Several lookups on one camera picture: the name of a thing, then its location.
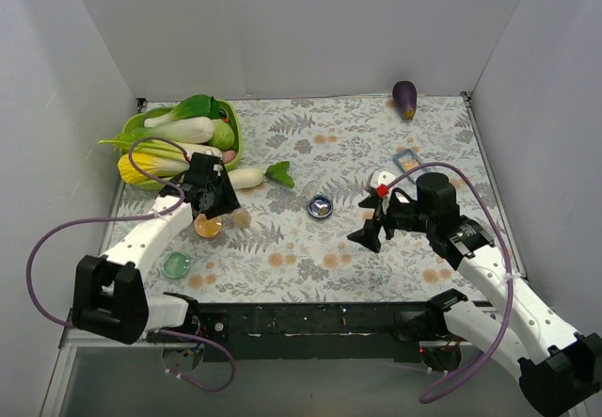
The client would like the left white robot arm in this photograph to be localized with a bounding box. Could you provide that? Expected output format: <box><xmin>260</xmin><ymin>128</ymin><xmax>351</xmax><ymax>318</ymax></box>
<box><xmin>71</xmin><ymin>153</ymin><xmax>240</xmax><ymax>345</ymax></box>

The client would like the white toy bok choy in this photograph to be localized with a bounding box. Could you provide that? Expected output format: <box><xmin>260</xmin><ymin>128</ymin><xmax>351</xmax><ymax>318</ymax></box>
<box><xmin>129</xmin><ymin>94</ymin><xmax>219</xmax><ymax>144</ymax></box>

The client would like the green toy celery stalk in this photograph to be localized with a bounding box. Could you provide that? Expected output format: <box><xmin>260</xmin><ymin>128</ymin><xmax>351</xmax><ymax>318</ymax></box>
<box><xmin>99</xmin><ymin>133</ymin><xmax>222</xmax><ymax>163</ymax></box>

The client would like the green vegetable basket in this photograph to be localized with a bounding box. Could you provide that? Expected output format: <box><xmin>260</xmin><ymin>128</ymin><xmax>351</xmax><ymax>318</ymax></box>
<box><xmin>120</xmin><ymin>99</ymin><xmax>244</xmax><ymax>192</ymax></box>

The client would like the blue rectangular pill box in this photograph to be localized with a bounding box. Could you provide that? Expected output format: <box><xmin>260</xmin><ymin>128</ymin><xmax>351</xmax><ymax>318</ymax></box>
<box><xmin>393</xmin><ymin>149</ymin><xmax>422</xmax><ymax>174</ymax></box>

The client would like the green round pill container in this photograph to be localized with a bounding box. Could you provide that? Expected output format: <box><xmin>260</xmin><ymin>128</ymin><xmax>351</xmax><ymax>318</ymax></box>
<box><xmin>162</xmin><ymin>252</ymin><xmax>190</xmax><ymax>280</ymax></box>

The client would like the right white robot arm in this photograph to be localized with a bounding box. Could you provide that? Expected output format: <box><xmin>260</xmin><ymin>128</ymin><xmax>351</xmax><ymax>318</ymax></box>
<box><xmin>348</xmin><ymin>171</ymin><xmax>601</xmax><ymax>416</ymax></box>

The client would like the orange pill bottle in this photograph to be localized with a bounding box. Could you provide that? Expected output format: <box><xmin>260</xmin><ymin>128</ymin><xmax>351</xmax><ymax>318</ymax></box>
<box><xmin>230</xmin><ymin>209</ymin><xmax>252</xmax><ymax>228</ymax></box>

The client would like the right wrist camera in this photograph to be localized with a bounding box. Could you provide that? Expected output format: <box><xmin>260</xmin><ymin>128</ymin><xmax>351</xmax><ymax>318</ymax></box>
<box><xmin>366</xmin><ymin>170</ymin><xmax>396</xmax><ymax>215</ymax></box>

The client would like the purple toy eggplant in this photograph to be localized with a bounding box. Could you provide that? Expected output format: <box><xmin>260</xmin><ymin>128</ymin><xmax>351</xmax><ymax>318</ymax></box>
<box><xmin>391</xmin><ymin>81</ymin><xmax>418</xmax><ymax>120</ymax></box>

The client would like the orange round pill container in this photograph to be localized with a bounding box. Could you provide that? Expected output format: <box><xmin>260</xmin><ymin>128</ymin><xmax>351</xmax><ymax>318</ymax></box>
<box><xmin>194</xmin><ymin>214</ymin><xmax>223</xmax><ymax>238</ymax></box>

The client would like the yellow toy napa cabbage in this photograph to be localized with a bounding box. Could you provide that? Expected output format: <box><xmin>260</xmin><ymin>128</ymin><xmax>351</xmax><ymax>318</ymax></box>
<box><xmin>118</xmin><ymin>152</ymin><xmax>188</xmax><ymax>184</ymax></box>

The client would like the floral table mat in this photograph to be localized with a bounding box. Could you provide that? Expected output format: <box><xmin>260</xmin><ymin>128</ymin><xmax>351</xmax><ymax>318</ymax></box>
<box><xmin>145</xmin><ymin>96</ymin><xmax>504</xmax><ymax>303</ymax></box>

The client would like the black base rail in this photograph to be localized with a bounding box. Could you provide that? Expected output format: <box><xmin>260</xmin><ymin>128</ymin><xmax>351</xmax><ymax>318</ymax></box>
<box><xmin>60</xmin><ymin>301</ymin><xmax>565</xmax><ymax>364</ymax></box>

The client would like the blue round pill container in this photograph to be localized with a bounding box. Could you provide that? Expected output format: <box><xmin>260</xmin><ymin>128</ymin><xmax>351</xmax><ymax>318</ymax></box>
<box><xmin>306</xmin><ymin>195</ymin><xmax>333</xmax><ymax>219</ymax></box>

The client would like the green toy cabbage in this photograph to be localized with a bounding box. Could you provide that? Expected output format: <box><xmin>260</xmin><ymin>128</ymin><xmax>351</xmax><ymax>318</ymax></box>
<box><xmin>207</xmin><ymin>120</ymin><xmax>235</xmax><ymax>151</ymax></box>

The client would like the white toy radish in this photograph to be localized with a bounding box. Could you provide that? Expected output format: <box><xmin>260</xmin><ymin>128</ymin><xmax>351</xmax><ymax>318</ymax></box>
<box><xmin>229</xmin><ymin>161</ymin><xmax>294</xmax><ymax>190</ymax></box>

